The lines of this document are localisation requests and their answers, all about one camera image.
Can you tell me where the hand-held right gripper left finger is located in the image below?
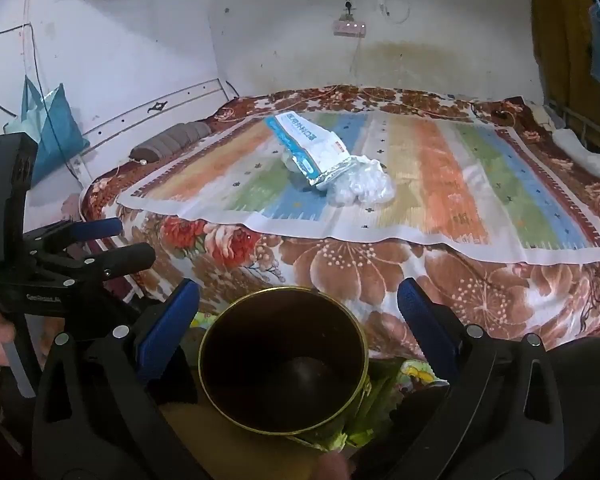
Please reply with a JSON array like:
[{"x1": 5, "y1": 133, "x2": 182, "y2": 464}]
[{"x1": 32, "y1": 277, "x2": 201, "y2": 480}]

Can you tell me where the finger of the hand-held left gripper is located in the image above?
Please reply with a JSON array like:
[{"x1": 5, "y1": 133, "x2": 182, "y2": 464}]
[
  {"x1": 30, "y1": 242, "x2": 157, "y2": 291},
  {"x1": 22, "y1": 217, "x2": 123, "y2": 256}
]

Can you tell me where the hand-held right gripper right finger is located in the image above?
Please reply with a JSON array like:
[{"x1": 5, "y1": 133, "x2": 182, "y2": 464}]
[{"x1": 396, "y1": 277, "x2": 566, "y2": 480}]

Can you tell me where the round gold metal can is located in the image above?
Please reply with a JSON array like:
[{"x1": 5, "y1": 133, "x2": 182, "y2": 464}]
[{"x1": 198, "y1": 286, "x2": 370, "y2": 436}]

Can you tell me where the teal hanging bag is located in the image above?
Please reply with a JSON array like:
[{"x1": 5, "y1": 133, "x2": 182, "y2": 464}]
[{"x1": 2, "y1": 75, "x2": 91, "y2": 183}]

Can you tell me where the green printed plastic bag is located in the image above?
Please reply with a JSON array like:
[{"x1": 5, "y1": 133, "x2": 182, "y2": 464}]
[{"x1": 300, "y1": 355, "x2": 451, "y2": 448}]

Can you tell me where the brown floral blanket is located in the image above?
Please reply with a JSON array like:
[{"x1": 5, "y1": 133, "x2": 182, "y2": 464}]
[{"x1": 80, "y1": 85, "x2": 600, "y2": 361}]

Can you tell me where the striped colourful mat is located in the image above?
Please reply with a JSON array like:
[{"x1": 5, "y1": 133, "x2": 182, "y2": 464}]
[{"x1": 116, "y1": 109, "x2": 600, "y2": 264}]

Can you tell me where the crumpled white plastic bag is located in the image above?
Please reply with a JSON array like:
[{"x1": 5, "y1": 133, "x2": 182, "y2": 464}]
[{"x1": 280, "y1": 152, "x2": 397, "y2": 207}]

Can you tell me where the blue white foil packet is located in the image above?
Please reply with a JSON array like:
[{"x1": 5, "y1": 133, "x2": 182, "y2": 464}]
[{"x1": 265, "y1": 111, "x2": 363, "y2": 191}]

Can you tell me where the white cloth bundle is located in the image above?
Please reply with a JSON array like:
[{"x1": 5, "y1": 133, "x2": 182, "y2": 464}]
[{"x1": 552, "y1": 130, "x2": 600, "y2": 177}]

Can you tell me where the metal rack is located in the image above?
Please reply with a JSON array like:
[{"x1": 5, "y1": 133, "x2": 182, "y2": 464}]
[{"x1": 545, "y1": 95, "x2": 600, "y2": 181}]

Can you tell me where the yellow hanging garment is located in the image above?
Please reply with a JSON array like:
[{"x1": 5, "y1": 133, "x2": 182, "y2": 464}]
[{"x1": 530, "y1": 0, "x2": 600, "y2": 121}]

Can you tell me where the white looped cable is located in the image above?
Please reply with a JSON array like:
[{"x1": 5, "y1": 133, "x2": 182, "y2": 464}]
[{"x1": 377, "y1": 0, "x2": 412, "y2": 25}]

